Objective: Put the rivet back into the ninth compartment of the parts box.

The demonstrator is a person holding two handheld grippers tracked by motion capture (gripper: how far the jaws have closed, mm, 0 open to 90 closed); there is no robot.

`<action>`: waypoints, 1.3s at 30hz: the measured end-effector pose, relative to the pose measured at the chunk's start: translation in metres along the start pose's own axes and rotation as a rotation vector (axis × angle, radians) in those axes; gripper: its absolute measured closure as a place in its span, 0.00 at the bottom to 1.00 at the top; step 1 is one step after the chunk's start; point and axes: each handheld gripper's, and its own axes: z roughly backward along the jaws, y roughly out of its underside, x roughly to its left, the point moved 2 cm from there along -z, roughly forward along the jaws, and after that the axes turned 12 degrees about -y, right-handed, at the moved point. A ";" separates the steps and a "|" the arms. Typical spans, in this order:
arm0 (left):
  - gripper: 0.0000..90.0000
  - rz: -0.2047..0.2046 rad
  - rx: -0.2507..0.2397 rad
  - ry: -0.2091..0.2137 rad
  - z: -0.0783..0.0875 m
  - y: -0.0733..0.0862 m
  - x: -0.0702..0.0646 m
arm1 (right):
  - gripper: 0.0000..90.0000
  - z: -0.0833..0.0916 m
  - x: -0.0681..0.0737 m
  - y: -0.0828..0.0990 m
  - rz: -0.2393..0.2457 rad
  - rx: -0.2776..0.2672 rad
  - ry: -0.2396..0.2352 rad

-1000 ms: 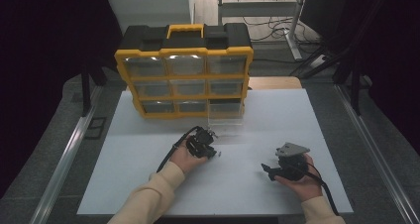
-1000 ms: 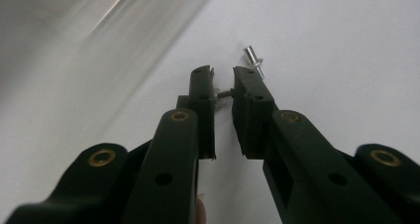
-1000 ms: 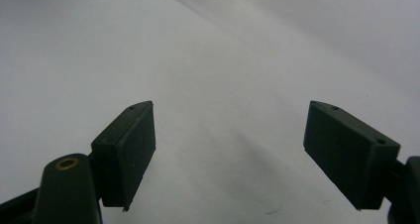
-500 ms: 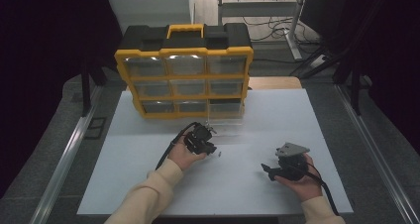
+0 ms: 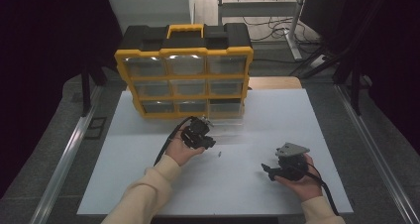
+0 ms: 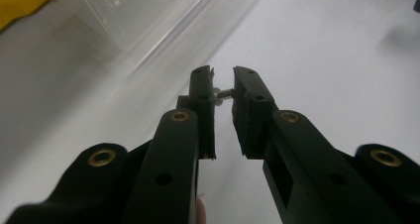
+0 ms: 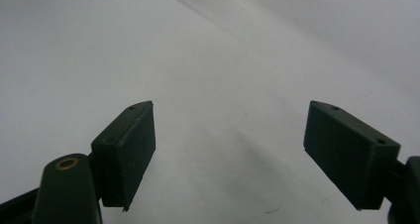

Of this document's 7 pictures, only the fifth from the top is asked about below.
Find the clear plastic drawer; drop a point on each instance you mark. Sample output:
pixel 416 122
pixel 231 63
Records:
pixel 228 131

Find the white power strip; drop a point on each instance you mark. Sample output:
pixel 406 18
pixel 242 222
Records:
pixel 317 61

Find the black floor grate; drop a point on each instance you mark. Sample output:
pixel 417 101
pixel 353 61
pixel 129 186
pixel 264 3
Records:
pixel 95 128

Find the wooden table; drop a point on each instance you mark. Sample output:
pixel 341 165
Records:
pixel 274 83

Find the black metal stand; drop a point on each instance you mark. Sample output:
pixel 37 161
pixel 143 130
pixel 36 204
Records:
pixel 86 91
pixel 355 85

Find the yellow black organizer cabinet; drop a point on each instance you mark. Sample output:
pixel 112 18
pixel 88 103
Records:
pixel 185 49

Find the aluminium floor rail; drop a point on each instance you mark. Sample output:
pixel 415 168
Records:
pixel 66 161
pixel 373 144

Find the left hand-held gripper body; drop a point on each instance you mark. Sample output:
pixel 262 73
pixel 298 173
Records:
pixel 194 133

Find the small silver screw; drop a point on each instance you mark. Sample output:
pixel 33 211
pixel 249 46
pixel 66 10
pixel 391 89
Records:
pixel 218 154

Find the white cabinet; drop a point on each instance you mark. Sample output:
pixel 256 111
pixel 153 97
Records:
pixel 148 9

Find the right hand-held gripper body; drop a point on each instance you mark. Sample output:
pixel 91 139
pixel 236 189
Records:
pixel 292 166

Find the grey metal desk frame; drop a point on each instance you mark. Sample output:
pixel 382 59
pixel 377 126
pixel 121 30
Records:
pixel 257 9

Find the person's right hand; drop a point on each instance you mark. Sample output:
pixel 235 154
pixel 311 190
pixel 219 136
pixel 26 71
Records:
pixel 308 187

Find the person's left hand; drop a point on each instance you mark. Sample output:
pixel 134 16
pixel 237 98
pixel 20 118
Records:
pixel 180 153

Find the white table board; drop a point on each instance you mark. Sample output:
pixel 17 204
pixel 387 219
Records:
pixel 231 191

